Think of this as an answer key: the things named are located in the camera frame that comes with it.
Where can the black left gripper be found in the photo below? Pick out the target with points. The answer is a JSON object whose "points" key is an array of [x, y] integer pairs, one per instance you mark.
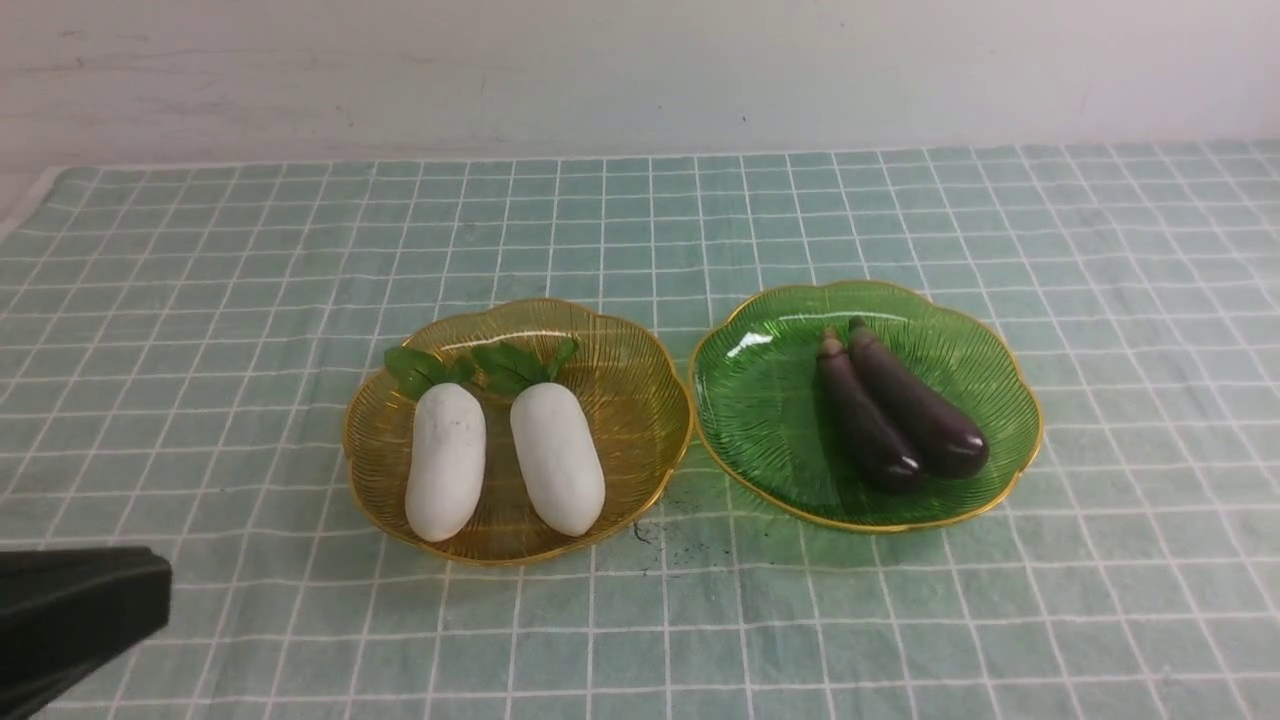
{"points": [[66, 613]]}

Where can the white radish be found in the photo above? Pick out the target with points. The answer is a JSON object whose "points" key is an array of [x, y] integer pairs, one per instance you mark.
{"points": [[448, 453], [554, 446]]}

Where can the purple eggplant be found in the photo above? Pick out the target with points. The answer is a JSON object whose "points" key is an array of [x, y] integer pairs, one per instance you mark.
{"points": [[949, 443], [879, 453]]}

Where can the green checkered tablecloth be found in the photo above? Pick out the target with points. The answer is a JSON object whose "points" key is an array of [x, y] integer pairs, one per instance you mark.
{"points": [[180, 346]]}

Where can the amber glass plate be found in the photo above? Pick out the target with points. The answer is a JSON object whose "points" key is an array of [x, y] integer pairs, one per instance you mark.
{"points": [[638, 411]]}

